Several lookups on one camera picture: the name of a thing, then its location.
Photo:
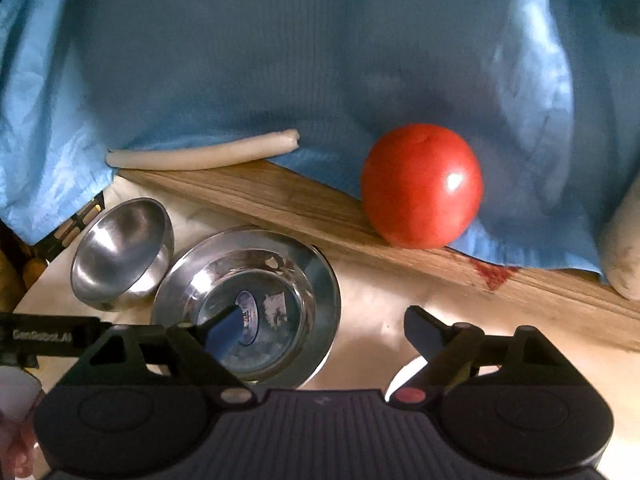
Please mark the pale dough roll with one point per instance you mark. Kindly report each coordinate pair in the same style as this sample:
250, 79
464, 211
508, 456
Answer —
625, 255
200, 156

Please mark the deep steel plate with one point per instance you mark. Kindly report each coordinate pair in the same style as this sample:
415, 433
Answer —
295, 290

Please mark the red tomato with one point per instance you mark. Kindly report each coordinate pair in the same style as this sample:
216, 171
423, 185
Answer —
422, 187

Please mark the white paper sheet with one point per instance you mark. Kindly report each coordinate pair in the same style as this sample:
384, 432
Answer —
365, 285

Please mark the wooden board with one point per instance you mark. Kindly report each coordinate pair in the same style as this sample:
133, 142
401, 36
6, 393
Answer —
300, 212

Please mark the person's left hand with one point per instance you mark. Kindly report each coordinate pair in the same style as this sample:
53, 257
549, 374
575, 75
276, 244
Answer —
17, 440

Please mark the blue cloth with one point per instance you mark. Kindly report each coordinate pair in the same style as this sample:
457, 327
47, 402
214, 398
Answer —
250, 60

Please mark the small steel bowl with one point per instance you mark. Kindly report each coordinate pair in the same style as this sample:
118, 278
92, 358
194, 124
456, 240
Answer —
122, 255

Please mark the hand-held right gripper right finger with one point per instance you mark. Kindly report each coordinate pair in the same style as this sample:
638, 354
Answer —
422, 327

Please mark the black yellow crate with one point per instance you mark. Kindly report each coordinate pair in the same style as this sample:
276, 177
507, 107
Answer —
75, 230

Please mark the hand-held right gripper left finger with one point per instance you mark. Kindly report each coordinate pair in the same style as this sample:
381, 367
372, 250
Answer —
222, 332

